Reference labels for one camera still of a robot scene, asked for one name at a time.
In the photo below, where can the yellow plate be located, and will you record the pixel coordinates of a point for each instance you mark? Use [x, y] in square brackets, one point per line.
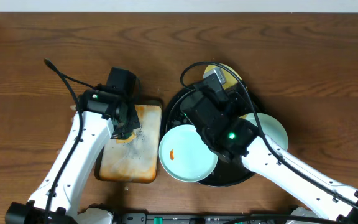
[230, 80]

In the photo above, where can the yellow green scrub sponge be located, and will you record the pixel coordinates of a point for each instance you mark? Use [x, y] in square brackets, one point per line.
[127, 137]

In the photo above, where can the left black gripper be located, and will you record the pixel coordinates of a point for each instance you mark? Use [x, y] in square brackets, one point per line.
[128, 123]

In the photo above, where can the light blue plate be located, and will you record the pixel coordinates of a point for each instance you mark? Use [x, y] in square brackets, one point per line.
[184, 156]
[274, 130]

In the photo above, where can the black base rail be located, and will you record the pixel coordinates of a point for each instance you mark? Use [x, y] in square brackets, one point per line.
[165, 218]

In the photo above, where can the round black tray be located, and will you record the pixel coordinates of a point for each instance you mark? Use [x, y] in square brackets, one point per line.
[224, 174]

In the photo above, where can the rectangular soapy water tray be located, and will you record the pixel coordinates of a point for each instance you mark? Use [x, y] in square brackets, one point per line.
[134, 159]

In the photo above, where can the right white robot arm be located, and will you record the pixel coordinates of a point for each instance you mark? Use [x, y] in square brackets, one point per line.
[329, 199]

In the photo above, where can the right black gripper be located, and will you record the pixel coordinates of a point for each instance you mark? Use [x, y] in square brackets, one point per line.
[196, 101]

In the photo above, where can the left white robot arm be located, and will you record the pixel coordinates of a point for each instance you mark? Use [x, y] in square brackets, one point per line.
[100, 116]

